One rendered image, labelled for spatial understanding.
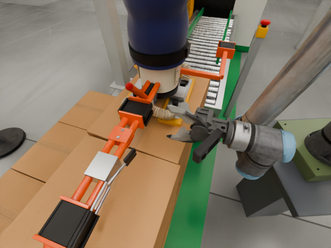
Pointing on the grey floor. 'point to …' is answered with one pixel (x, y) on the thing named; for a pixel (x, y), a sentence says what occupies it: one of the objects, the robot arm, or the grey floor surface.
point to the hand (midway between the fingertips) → (165, 123)
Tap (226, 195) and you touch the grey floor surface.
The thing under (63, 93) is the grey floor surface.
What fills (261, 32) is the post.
